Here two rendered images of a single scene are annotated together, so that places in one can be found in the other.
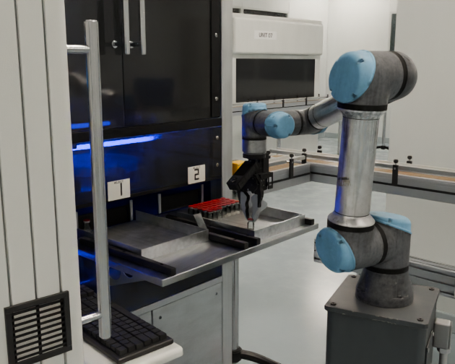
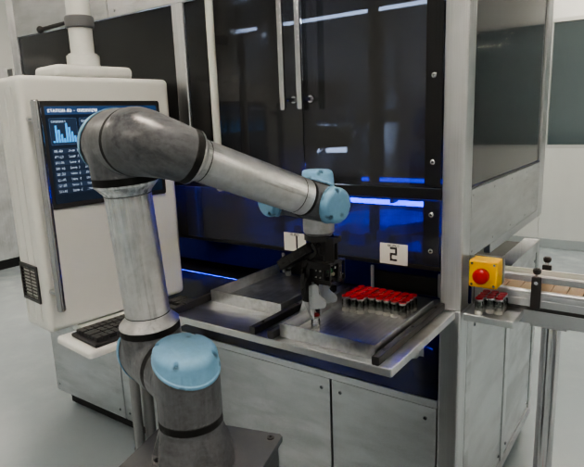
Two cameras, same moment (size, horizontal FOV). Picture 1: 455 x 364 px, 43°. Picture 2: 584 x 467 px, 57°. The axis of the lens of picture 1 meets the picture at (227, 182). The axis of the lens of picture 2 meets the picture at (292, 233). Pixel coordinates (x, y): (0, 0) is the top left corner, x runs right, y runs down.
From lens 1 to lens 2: 2.05 m
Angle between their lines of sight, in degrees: 81
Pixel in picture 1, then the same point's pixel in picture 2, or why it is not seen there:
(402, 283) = (158, 445)
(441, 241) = not seen: outside the picture
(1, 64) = (5, 129)
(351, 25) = not seen: outside the picture
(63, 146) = (26, 178)
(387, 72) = (88, 138)
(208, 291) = (411, 407)
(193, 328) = (386, 435)
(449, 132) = not seen: outside the picture
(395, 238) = (150, 373)
